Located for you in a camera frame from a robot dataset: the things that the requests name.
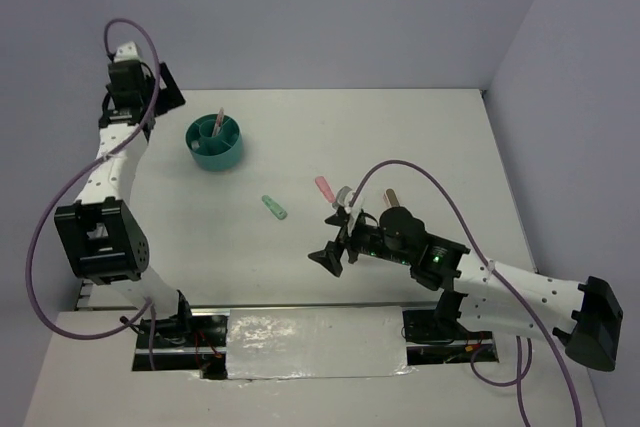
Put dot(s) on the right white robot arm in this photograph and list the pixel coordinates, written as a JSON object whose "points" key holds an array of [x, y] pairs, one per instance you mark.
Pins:
{"points": [[584, 317]]}

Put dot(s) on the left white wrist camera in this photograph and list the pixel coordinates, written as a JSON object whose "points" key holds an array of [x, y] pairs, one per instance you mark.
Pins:
{"points": [[127, 52]]}

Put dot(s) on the silver foil sheet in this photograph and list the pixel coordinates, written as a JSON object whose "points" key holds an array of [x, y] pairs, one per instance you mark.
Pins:
{"points": [[315, 343]]}

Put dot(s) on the pink pen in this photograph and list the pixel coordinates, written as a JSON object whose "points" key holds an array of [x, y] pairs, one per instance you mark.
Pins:
{"points": [[217, 124]]}

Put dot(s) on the brown-top white eraser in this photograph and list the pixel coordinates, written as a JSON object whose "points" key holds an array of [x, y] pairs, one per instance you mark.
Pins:
{"points": [[391, 198]]}

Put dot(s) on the silver white pen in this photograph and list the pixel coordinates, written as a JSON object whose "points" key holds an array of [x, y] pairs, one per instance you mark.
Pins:
{"points": [[220, 119]]}

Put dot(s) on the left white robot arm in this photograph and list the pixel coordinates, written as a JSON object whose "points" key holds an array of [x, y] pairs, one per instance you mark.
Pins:
{"points": [[132, 85]]}

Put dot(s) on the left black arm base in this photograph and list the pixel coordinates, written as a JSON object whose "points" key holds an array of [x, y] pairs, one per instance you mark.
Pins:
{"points": [[202, 352]]}

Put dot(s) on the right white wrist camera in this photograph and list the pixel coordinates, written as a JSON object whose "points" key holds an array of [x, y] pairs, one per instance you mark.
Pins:
{"points": [[352, 203]]}

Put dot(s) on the green highlighter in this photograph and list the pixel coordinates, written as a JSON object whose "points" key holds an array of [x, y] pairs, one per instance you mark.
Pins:
{"points": [[274, 207]]}

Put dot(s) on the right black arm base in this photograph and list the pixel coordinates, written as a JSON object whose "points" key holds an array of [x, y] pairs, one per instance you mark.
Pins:
{"points": [[427, 343]]}

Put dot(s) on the aluminium rail left edge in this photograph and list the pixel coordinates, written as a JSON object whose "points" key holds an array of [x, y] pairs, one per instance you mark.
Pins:
{"points": [[95, 292]]}

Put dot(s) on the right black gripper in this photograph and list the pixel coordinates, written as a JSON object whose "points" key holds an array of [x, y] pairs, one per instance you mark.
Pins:
{"points": [[330, 256]]}

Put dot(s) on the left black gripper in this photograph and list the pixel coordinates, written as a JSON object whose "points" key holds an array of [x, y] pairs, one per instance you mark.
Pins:
{"points": [[168, 98]]}

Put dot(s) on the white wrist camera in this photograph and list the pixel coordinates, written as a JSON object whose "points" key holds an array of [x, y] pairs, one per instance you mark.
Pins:
{"points": [[352, 203], [127, 52]]}

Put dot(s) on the teal round divided organizer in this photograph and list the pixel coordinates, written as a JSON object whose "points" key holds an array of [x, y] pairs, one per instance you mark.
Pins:
{"points": [[220, 152]]}

